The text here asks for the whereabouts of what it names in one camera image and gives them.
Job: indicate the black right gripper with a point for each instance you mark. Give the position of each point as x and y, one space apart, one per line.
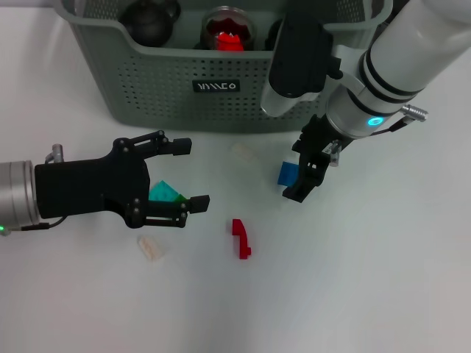
316 147

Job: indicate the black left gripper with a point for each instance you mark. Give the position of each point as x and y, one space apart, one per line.
92 187

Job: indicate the blue square building brick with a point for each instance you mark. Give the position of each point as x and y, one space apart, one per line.
287 173

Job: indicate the orange-red sloped brick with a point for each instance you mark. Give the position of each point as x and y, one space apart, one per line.
224 43

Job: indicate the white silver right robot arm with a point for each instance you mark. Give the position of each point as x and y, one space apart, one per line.
404 55

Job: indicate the grey perforated plastic storage bin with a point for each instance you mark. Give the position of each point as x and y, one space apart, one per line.
184 95

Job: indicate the flat green square brick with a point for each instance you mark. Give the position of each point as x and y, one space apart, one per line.
182 198

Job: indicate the teal square building brick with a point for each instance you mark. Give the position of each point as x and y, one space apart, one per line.
162 192

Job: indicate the dark red curved brick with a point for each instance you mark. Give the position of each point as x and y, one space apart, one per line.
239 235

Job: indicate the dark clay teapot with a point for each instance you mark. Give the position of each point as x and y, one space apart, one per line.
147 24

